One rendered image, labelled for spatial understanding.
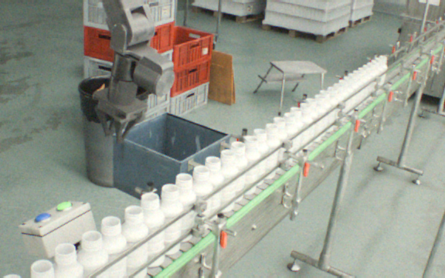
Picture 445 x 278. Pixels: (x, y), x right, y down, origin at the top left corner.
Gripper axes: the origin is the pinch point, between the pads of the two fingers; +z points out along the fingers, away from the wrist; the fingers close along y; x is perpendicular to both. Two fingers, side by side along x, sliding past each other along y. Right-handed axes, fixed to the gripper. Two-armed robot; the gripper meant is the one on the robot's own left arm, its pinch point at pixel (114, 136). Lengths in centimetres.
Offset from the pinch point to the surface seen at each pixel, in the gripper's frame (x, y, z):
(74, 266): 23.9, -14.9, 11.5
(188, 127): -81, 29, 40
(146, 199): -0.1, -11.4, 10.0
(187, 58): -270, 155, 102
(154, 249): 2.1, -17.7, 18.7
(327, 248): -140, -32, 100
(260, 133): -48, -13, 9
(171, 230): -3.6, -17.3, 16.8
